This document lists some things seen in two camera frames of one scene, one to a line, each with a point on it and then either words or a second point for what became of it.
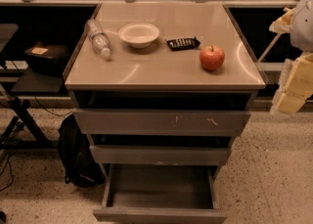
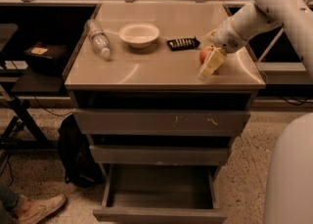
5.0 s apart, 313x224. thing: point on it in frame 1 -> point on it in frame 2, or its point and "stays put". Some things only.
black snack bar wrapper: x=182 y=43 stays put
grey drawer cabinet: x=162 y=56 stays put
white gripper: x=303 y=27 -> x=227 y=37
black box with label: x=47 y=59 stays put
